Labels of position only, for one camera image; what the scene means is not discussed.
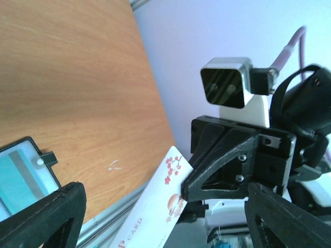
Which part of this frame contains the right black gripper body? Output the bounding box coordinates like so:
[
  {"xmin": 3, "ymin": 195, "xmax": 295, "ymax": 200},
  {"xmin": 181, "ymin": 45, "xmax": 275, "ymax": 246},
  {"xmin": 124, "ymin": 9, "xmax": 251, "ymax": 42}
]
[{"xmin": 191, "ymin": 116, "xmax": 296, "ymax": 194}]

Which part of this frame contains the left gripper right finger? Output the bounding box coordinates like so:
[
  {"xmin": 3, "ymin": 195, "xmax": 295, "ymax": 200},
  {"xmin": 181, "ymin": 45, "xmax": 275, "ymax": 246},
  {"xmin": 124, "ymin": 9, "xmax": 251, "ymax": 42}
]
[{"xmin": 245, "ymin": 183, "xmax": 330, "ymax": 247}]

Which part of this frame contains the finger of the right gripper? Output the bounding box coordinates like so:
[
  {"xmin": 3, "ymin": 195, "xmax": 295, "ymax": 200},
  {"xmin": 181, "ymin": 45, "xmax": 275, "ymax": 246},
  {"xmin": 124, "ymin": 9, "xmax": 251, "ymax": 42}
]
[
  {"xmin": 192, "ymin": 123, "xmax": 226, "ymax": 160},
  {"xmin": 181, "ymin": 128, "xmax": 259, "ymax": 202}
]

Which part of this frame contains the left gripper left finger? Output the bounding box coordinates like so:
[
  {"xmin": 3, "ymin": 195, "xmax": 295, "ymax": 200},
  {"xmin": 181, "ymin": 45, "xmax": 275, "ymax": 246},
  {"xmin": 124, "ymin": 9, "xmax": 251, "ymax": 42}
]
[{"xmin": 1, "ymin": 182, "xmax": 86, "ymax": 247}]

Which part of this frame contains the black card holder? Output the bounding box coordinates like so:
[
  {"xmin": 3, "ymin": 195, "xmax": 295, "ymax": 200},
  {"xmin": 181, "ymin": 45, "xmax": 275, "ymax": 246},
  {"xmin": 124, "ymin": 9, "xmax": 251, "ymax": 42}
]
[{"xmin": 1, "ymin": 136, "xmax": 61, "ymax": 221}]

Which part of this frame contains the white blossom VIP card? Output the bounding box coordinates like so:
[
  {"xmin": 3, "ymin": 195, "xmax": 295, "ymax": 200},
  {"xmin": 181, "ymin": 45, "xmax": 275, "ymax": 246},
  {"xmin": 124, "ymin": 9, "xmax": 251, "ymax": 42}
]
[{"xmin": 109, "ymin": 146, "xmax": 193, "ymax": 248}]

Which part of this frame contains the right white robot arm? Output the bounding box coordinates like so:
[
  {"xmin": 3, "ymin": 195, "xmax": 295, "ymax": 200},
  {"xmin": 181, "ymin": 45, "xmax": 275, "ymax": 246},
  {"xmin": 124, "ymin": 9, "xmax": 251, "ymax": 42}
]
[{"xmin": 179, "ymin": 65, "xmax": 330, "ymax": 247}]

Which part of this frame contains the aluminium rail frame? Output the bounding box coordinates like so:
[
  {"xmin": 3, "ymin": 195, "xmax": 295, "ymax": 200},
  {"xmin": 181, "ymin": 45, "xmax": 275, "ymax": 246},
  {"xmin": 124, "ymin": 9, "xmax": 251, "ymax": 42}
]
[{"xmin": 76, "ymin": 183, "xmax": 147, "ymax": 247}]

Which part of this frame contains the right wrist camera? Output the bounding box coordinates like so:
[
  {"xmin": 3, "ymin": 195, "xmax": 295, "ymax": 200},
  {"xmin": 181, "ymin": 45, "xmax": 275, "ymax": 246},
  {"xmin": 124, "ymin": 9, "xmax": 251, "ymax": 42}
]
[{"xmin": 200, "ymin": 57, "xmax": 280, "ymax": 109}]

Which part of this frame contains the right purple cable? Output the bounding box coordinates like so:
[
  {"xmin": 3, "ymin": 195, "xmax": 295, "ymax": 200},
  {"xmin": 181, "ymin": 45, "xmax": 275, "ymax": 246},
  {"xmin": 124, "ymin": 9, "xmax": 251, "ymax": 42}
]
[{"xmin": 273, "ymin": 25, "xmax": 308, "ymax": 81}]

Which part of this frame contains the right frame post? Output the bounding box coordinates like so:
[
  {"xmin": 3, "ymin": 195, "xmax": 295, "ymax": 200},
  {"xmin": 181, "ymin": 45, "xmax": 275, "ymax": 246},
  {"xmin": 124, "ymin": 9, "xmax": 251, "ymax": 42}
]
[{"xmin": 129, "ymin": 0, "xmax": 149, "ymax": 11}]

